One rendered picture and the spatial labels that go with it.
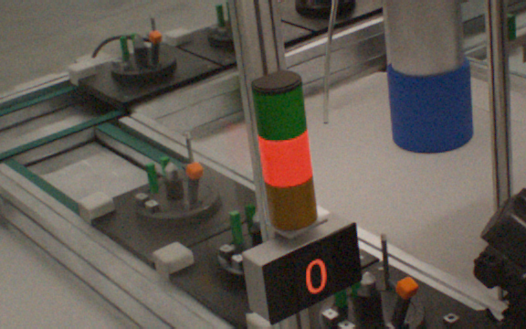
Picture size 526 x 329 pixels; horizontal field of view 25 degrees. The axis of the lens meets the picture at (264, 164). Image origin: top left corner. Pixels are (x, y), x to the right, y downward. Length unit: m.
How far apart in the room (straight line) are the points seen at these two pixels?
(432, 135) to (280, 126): 1.10
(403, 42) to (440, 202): 0.31
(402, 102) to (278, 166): 1.07
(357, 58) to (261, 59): 1.47
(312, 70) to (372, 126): 0.25
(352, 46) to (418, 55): 0.46
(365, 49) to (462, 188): 0.63
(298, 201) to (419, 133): 1.06
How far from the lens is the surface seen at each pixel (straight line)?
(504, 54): 1.49
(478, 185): 2.13
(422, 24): 2.16
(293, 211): 1.19
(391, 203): 2.09
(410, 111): 2.22
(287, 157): 1.17
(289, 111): 1.15
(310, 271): 1.23
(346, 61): 2.62
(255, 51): 1.16
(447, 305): 1.60
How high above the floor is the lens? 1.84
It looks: 26 degrees down
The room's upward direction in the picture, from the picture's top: 8 degrees counter-clockwise
